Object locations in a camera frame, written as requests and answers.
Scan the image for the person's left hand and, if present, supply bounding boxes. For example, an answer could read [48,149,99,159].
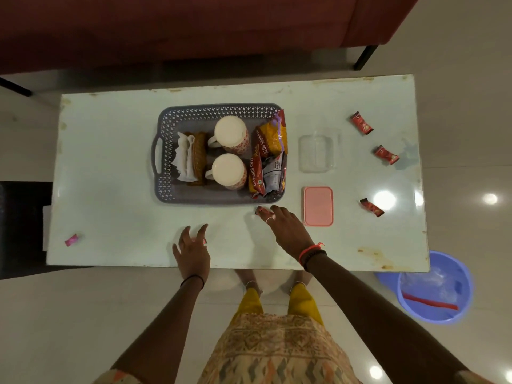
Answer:
[172,224,211,283]

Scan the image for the red sachet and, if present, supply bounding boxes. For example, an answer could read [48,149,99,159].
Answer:
[351,111,374,135]
[359,198,385,217]
[374,145,400,165]

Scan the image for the brown wicker napkin holder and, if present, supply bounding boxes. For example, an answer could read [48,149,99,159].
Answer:
[185,132,209,186]

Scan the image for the grey and black snack packet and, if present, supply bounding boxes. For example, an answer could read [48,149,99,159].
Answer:
[262,152,288,192]

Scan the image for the person's foot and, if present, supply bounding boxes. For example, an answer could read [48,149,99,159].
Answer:
[234,269,268,295]
[279,269,313,295]

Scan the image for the person's right foot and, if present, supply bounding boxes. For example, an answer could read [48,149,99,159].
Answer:
[279,269,313,295]

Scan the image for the dark brown chair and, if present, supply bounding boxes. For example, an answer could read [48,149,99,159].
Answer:
[0,181,94,281]

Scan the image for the white patterned mug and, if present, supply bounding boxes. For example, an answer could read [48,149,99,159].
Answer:
[207,115,250,154]
[204,153,248,191]

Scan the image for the clear plastic container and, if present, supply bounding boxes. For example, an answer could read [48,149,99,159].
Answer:
[298,130,342,174]

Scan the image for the patterned beige kurta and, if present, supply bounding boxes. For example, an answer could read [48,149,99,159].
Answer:
[93,313,362,384]

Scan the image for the orange thread bracelet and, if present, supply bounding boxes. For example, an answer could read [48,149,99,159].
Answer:
[298,242,325,265]

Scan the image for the black bead bracelet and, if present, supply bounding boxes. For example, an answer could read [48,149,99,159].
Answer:
[302,249,328,272]

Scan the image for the clear plastic bin liner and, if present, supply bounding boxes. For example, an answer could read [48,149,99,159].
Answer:
[399,262,465,312]

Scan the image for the yellow trousers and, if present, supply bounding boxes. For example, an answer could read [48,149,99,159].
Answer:
[233,284,325,326]

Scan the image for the red sofa with black legs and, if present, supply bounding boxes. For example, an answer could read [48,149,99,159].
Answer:
[0,0,422,97]

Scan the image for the black wrist band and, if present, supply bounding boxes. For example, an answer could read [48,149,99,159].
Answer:
[180,274,205,291]

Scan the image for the blue plastic bin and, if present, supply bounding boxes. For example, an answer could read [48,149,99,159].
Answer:
[375,250,474,325]

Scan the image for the person's left forearm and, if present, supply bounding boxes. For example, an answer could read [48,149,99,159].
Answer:
[109,278,205,381]

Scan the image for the yellow snack packet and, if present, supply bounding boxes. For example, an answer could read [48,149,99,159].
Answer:
[256,109,289,156]

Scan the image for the person's right hand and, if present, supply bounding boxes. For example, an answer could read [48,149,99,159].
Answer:
[255,205,321,265]

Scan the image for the white paper napkins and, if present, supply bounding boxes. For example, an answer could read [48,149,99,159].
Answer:
[171,132,199,183]

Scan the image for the person's right forearm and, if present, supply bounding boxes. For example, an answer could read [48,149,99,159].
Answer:
[305,252,473,384]

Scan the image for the person's left foot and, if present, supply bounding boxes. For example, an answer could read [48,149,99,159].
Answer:
[234,269,268,295]

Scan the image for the grey perforated plastic tray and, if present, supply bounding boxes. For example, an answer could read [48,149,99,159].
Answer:
[151,102,287,205]

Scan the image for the red plastic strip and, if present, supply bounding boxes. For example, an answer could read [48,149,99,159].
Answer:
[402,292,459,311]

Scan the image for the red snack packet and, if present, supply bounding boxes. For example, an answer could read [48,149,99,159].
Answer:
[248,145,268,197]

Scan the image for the pink container lid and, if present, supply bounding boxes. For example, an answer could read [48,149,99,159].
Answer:
[303,186,334,227]

